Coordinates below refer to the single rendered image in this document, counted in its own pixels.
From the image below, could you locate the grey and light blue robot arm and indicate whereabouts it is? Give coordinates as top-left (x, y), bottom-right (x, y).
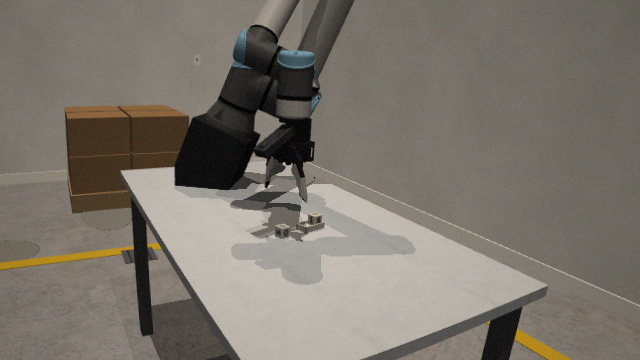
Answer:
top-left (205, 0), bottom-right (354, 158)

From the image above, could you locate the beige cube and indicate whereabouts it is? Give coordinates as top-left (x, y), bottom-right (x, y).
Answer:
top-left (275, 224), bottom-right (290, 239)
top-left (308, 212), bottom-right (322, 225)

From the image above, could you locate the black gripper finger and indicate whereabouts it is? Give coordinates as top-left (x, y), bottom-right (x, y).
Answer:
top-left (265, 153), bottom-right (286, 188)
top-left (291, 150), bottom-right (314, 203)

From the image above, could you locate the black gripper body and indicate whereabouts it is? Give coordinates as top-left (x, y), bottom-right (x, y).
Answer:
top-left (274, 116), bottom-right (315, 165)

